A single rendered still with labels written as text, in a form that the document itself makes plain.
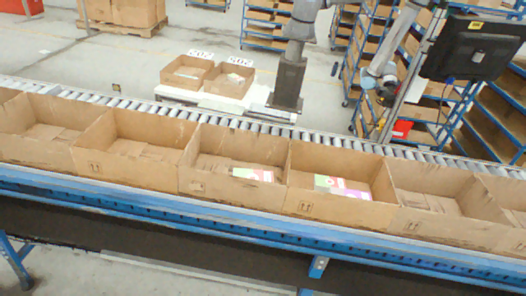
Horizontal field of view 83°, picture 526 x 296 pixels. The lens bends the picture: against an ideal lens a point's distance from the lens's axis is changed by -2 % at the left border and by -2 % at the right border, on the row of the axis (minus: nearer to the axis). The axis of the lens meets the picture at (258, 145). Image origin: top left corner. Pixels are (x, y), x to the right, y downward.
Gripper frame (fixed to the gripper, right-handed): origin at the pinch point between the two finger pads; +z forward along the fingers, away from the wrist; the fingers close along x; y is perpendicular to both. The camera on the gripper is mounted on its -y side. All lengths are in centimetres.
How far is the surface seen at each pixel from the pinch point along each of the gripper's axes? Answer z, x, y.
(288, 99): -7, 61, 19
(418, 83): -7.0, -6.9, -19.8
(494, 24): -15, -21, -58
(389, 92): -2.8, 6.7, -12.7
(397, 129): 8.0, -7.7, 7.8
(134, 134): 57, 130, -29
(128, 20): -236, 327, 219
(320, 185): 67, 46, -35
